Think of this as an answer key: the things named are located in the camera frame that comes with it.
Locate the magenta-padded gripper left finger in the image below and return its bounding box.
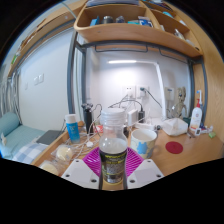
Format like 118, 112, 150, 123
60, 145, 103, 191

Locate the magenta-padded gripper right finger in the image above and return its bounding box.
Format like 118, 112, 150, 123
123, 146, 165, 190

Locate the clear plastic water bottle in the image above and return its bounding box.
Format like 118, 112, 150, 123
98, 108, 129, 185

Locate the wrapped round bun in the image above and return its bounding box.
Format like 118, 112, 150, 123
39, 159, 61, 177
54, 145, 75, 163

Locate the white mug with blue print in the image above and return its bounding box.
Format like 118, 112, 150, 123
129, 128, 158, 160

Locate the flat round red coaster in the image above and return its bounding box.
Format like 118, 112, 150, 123
165, 141, 184, 155

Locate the blue tube with white cap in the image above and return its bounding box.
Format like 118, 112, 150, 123
64, 113, 81, 144

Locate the white power strip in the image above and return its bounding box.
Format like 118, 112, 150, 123
134, 122, 158, 132

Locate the dark laptop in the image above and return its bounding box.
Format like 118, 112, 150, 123
35, 129, 64, 146

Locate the red packet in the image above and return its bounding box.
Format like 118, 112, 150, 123
90, 123, 104, 134

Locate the white tissue pack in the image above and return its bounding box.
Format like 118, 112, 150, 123
162, 117, 189, 137

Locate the blue checked blanket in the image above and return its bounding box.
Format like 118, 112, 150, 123
11, 142, 49, 165

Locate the black electric shaver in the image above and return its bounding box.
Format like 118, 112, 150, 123
81, 102, 95, 134

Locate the white charger block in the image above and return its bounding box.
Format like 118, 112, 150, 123
126, 109, 139, 127

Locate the black plug adapter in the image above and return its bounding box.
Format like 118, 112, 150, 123
137, 106, 147, 124

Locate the bed with light blue sheet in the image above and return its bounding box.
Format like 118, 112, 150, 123
0, 124, 46, 161

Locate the white pump bottle red top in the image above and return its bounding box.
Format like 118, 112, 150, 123
189, 98, 204, 132

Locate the light blue pillow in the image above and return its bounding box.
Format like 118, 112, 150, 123
0, 111, 21, 138

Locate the clear spray bottle blue top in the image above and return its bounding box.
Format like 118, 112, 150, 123
196, 89, 205, 111

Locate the striped curtain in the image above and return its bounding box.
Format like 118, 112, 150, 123
0, 74, 21, 124

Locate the wooden shelf unit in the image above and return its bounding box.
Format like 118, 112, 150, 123
73, 0, 204, 59

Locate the black power cable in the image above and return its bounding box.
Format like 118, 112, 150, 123
141, 87, 163, 109

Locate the white wall box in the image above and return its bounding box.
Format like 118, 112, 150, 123
164, 87, 175, 101

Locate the white wall socket plate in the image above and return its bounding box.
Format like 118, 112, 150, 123
121, 84, 149, 99

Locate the grey metal frame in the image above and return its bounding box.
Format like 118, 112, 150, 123
66, 29, 209, 128

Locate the white wall switch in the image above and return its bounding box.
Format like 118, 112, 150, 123
33, 73, 45, 86

